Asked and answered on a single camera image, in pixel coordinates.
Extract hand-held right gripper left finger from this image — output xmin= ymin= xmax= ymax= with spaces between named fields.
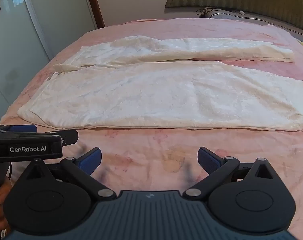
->
xmin=25 ymin=147 xmax=117 ymax=202

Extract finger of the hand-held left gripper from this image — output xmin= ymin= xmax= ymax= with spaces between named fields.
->
xmin=45 ymin=129 xmax=79 ymax=145
xmin=0 ymin=124 xmax=37 ymax=132

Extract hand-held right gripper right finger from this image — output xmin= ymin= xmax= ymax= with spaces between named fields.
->
xmin=183 ymin=147 xmax=279 ymax=202

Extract white pants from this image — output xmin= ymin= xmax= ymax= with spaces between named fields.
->
xmin=17 ymin=35 xmax=303 ymax=132

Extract person's left hand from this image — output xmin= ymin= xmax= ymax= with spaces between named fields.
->
xmin=0 ymin=179 xmax=12 ymax=233

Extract pink bed sheet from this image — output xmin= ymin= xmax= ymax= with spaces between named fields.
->
xmin=0 ymin=18 xmax=303 ymax=238

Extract floral glass wardrobe door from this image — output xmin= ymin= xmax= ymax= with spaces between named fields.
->
xmin=0 ymin=0 xmax=50 ymax=125
xmin=19 ymin=0 xmax=98 ymax=60

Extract grey striped pillow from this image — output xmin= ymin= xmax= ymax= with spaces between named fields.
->
xmin=209 ymin=7 xmax=303 ymax=38

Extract brown wooden wardrobe frame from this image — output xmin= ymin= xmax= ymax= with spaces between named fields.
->
xmin=84 ymin=0 xmax=105 ymax=28

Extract black cable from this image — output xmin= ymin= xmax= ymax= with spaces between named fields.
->
xmin=196 ymin=6 xmax=238 ymax=18

